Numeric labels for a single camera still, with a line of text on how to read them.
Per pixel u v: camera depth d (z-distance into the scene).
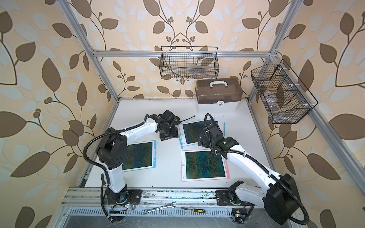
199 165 0.85
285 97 0.74
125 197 0.70
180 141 0.96
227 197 0.74
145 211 0.71
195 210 0.70
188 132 1.00
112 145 0.55
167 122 0.76
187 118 1.08
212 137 0.61
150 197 0.76
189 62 0.96
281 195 0.39
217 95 1.12
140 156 0.90
